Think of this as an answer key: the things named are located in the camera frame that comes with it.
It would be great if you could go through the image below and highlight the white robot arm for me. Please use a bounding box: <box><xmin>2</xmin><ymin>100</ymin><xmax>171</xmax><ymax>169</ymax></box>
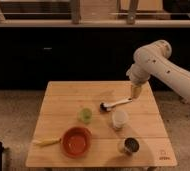
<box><xmin>126</xmin><ymin>40</ymin><xmax>190</xmax><ymax>104</ymax></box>

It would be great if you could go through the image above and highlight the red bowl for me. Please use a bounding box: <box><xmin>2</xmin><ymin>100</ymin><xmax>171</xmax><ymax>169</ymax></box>
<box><xmin>60</xmin><ymin>127</ymin><xmax>92</xmax><ymax>158</ymax></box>

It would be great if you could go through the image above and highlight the black cup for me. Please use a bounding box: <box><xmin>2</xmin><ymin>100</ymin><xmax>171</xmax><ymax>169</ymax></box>
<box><xmin>124</xmin><ymin>137</ymin><xmax>140</xmax><ymax>154</ymax></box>

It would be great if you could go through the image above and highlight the green cup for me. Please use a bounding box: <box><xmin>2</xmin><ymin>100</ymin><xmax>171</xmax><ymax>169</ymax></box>
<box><xmin>78</xmin><ymin>108</ymin><xmax>92</xmax><ymax>124</ymax></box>

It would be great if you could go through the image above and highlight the white cup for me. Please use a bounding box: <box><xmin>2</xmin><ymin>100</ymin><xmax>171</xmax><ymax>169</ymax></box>
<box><xmin>112</xmin><ymin>110</ymin><xmax>128</xmax><ymax>130</ymax></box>

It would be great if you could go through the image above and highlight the wooden table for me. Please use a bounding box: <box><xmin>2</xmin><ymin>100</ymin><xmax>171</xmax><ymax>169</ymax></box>
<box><xmin>26</xmin><ymin>81</ymin><xmax>177</xmax><ymax>168</ymax></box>

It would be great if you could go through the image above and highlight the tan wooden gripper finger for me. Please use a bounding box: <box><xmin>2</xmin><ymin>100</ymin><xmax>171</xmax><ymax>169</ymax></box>
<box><xmin>131</xmin><ymin>84</ymin><xmax>142</xmax><ymax>99</ymax></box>

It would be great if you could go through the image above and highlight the yellow banana toy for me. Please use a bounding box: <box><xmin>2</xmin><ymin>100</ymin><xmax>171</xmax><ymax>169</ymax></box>
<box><xmin>32</xmin><ymin>138</ymin><xmax>61</xmax><ymax>146</ymax></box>

